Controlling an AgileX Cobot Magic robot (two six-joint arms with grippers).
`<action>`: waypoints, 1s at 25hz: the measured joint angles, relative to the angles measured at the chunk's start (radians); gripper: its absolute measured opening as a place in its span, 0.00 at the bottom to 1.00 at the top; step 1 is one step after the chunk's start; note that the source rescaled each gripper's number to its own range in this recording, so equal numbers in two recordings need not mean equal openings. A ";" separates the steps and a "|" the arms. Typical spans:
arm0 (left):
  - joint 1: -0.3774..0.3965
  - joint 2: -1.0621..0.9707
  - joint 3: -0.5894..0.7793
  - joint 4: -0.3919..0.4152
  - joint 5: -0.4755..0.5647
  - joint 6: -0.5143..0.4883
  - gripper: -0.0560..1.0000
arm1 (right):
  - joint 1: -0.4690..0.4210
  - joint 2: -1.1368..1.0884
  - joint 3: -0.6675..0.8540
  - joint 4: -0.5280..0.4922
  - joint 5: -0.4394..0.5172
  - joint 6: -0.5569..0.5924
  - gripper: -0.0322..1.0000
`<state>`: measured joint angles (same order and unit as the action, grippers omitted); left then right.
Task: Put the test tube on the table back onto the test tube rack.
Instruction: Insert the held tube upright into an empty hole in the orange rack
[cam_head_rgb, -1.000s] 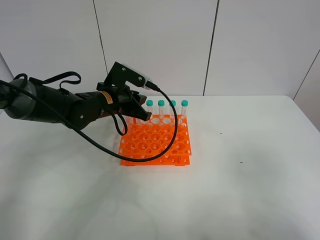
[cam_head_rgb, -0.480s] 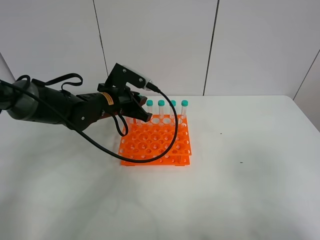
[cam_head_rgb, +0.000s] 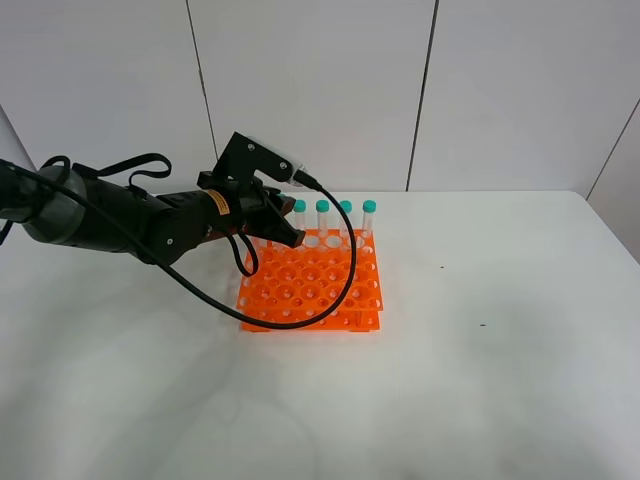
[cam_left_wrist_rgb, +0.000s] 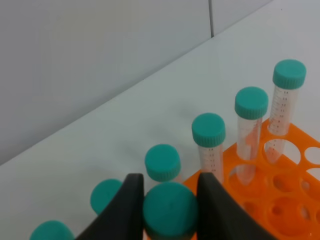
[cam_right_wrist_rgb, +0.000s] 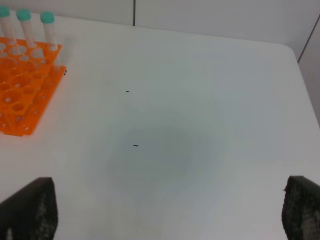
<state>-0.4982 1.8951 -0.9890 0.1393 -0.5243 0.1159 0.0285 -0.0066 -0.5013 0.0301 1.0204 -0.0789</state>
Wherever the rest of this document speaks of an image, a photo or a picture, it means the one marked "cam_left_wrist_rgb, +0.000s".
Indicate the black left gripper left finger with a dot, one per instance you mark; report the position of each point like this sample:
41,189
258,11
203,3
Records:
122,219

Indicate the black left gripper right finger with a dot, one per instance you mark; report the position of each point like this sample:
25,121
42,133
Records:
220,217

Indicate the test tube with teal cap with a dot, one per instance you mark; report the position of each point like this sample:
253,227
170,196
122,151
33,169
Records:
170,212

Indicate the second row left tube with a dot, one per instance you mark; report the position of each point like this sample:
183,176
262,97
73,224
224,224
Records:
52,230

